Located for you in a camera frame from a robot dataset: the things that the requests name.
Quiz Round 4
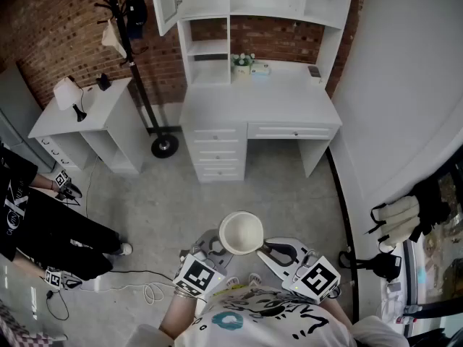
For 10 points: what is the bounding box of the black framed glass door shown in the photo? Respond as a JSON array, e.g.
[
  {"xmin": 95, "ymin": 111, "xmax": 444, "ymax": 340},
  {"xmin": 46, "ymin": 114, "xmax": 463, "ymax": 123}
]
[{"xmin": 401, "ymin": 164, "xmax": 463, "ymax": 339}]

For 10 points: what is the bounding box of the black jacket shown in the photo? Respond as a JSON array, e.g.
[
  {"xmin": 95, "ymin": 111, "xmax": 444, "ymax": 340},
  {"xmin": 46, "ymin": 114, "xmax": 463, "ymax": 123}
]
[{"xmin": 412, "ymin": 177, "xmax": 453, "ymax": 244}]

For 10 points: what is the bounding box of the grey metal cabinet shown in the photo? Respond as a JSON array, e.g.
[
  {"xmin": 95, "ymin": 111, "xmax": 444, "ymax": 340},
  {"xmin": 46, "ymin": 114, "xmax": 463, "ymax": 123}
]
[{"xmin": 0, "ymin": 63, "xmax": 57, "ymax": 173}]

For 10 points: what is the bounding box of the beige hat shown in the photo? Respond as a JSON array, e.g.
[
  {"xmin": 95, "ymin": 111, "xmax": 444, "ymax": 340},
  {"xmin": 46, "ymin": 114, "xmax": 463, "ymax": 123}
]
[{"xmin": 101, "ymin": 19, "xmax": 127, "ymax": 59}]

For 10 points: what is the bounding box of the clear plastic bottle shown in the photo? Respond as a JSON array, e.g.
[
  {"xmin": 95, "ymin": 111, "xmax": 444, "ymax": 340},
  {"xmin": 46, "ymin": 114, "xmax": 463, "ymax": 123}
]
[{"xmin": 396, "ymin": 304, "xmax": 424, "ymax": 325}]

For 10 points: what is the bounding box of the white shade table lamp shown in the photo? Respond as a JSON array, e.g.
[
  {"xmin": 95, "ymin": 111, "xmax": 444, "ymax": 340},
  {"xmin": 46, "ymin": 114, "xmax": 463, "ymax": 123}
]
[{"xmin": 53, "ymin": 77, "xmax": 88, "ymax": 123}]

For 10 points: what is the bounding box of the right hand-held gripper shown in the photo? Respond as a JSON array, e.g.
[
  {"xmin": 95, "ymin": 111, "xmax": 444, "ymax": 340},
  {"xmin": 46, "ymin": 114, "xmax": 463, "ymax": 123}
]
[{"xmin": 255, "ymin": 236, "xmax": 343, "ymax": 305}]

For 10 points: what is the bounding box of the person's left forearm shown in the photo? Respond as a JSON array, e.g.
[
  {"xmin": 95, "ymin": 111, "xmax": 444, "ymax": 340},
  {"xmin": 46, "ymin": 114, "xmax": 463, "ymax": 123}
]
[{"xmin": 158, "ymin": 289, "xmax": 209, "ymax": 339}]

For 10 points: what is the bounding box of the black floor strip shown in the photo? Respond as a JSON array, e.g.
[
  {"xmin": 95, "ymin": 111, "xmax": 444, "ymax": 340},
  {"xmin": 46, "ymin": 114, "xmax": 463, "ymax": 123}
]
[{"xmin": 325, "ymin": 146, "xmax": 360, "ymax": 325}]

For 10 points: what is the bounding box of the white pot with flowers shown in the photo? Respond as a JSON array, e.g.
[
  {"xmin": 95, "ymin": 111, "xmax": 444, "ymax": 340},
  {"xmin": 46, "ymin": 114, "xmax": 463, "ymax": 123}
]
[{"xmin": 230, "ymin": 52, "xmax": 256, "ymax": 83}]

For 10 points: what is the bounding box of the white side cabinet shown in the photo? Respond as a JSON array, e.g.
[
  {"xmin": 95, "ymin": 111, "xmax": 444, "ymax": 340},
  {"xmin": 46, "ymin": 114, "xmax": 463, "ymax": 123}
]
[{"xmin": 27, "ymin": 77, "xmax": 145, "ymax": 175}]

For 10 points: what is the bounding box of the person's white printed shirt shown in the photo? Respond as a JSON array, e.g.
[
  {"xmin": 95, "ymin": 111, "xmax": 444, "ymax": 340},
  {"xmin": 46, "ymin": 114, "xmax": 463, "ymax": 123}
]
[{"xmin": 129, "ymin": 286, "xmax": 409, "ymax": 347}]

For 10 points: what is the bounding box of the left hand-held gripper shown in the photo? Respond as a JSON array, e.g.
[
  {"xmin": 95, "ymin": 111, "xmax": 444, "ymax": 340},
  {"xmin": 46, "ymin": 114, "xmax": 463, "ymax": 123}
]
[{"xmin": 172, "ymin": 228, "xmax": 235, "ymax": 302}]

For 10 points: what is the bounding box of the black shoulder bag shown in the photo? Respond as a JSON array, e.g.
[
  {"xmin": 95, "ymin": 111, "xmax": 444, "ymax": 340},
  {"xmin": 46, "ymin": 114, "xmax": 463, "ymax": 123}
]
[{"xmin": 338, "ymin": 249, "xmax": 403, "ymax": 283}]

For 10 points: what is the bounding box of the black cable with plug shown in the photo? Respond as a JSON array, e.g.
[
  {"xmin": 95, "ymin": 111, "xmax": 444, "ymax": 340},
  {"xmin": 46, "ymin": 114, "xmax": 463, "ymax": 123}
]
[{"xmin": 45, "ymin": 289, "xmax": 69, "ymax": 321}]

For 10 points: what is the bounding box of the black cap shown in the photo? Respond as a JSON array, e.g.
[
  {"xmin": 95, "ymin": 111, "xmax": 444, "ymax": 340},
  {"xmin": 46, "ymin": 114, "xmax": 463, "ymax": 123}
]
[{"xmin": 124, "ymin": 0, "xmax": 148, "ymax": 41}]

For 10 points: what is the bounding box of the person's right forearm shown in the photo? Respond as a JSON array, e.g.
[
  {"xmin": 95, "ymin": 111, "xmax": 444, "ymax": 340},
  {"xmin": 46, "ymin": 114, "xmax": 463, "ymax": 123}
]
[{"xmin": 320, "ymin": 294, "xmax": 354, "ymax": 328}]

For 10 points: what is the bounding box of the ribbed glass cabinet door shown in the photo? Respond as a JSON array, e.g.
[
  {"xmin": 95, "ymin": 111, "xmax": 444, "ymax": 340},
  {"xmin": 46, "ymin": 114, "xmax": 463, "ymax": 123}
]
[{"xmin": 148, "ymin": 0, "xmax": 183, "ymax": 38}]

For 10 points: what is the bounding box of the white drawer front with knob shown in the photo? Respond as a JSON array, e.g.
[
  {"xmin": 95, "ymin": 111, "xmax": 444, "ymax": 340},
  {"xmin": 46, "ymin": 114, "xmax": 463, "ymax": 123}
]
[
  {"xmin": 192, "ymin": 128, "xmax": 240, "ymax": 145},
  {"xmin": 195, "ymin": 147, "xmax": 241, "ymax": 164},
  {"xmin": 197, "ymin": 164, "xmax": 242, "ymax": 181}
]

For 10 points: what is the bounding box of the brown and white mug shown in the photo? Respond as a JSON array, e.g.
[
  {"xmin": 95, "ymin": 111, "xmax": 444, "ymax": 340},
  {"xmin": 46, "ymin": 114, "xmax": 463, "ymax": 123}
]
[{"xmin": 218, "ymin": 210, "xmax": 265, "ymax": 257}]

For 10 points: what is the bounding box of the black coat rack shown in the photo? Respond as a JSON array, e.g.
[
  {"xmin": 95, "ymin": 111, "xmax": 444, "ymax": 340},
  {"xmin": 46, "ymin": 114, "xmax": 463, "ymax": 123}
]
[{"xmin": 82, "ymin": 0, "xmax": 181, "ymax": 159}]

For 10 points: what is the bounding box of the coiled white cable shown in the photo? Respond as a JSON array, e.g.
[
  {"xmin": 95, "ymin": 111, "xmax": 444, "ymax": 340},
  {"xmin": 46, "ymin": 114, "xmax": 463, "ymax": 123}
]
[{"xmin": 143, "ymin": 282, "xmax": 174, "ymax": 305}]

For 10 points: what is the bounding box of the cream backpack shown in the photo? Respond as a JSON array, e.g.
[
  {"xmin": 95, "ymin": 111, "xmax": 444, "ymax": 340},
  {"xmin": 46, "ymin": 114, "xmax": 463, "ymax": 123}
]
[{"xmin": 363, "ymin": 195, "xmax": 422, "ymax": 254}]

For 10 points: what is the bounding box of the long black floor cable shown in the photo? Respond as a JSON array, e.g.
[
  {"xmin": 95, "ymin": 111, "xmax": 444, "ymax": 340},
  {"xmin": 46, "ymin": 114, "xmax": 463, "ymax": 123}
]
[{"xmin": 108, "ymin": 268, "xmax": 174, "ymax": 282}]

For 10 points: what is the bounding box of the white desk with hutch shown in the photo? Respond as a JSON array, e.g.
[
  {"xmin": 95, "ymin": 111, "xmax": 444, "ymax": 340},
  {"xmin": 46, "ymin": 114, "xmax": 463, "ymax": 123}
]
[{"xmin": 179, "ymin": 60, "xmax": 344, "ymax": 184}]

